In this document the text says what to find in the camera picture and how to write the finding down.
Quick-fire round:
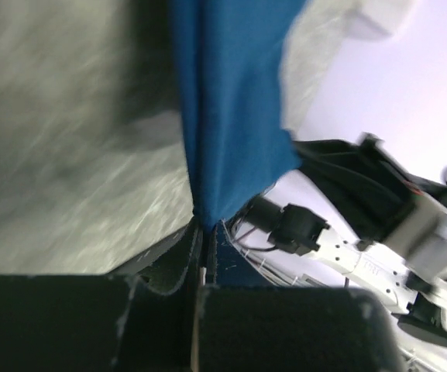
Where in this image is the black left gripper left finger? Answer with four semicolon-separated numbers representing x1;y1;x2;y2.
114;222;202;295

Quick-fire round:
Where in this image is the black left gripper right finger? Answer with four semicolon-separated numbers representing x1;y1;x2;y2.
205;222;273;287

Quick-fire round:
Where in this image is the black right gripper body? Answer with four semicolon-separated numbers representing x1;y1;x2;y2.
294;134;447;256

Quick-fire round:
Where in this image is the blue t shirt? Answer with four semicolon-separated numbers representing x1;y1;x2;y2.
170;0;304;231

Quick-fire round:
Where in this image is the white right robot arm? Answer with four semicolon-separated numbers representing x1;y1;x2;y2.
239;134;447;347

